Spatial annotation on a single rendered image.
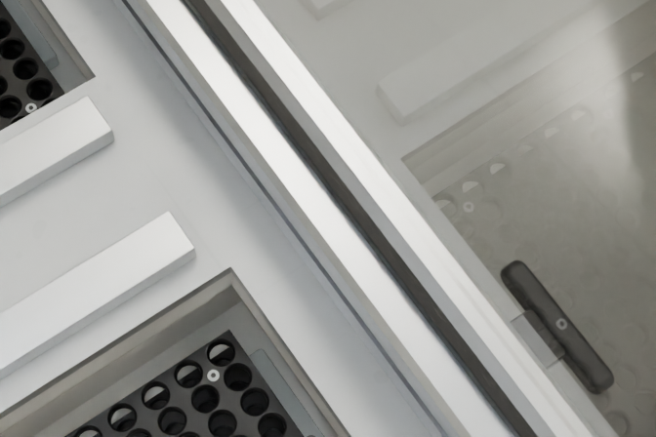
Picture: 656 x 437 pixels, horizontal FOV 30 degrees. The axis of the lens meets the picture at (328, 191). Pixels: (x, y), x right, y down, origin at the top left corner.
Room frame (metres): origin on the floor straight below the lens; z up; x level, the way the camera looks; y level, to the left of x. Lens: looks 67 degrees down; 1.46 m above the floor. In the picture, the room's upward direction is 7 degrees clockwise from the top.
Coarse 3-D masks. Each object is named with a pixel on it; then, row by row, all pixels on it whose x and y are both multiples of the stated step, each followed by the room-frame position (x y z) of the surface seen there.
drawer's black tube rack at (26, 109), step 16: (0, 32) 0.33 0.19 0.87; (16, 48) 0.31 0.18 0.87; (0, 64) 0.29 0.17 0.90; (0, 80) 0.28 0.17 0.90; (0, 96) 0.27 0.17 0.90; (16, 96) 0.27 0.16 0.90; (32, 96) 0.29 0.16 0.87; (48, 96) 0.29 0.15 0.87; (0, 112) 0.28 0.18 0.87; (16, 112) 0.28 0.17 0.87; (0, 128) 0.25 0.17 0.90
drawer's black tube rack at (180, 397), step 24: (192, 360) 0.15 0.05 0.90; (216, 360) 0.16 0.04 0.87; (144, 384) 0.13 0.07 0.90; (168, 384) 0.13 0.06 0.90; (192, 384) 0.14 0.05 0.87; (216, 384) 0.14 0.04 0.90; (240, 384) 0.15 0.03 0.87; (120, 408) 0.12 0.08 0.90; (144, 408) 0.12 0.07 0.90; (168, 408) 0.12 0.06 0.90; (192, 408) 0.12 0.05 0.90; (216, 408) 0.13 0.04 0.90; (264, 408) 0.13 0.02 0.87; (72, 432) 0.11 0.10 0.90; (120, 432) 0.11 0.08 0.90; (144, 432) 0.11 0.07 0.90; (168, 432) 0.12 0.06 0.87; (192, 432) 0.11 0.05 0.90; (216, 432) 0.12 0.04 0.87; (240, 432) 0.12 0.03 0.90; (264, 432) 0.12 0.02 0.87
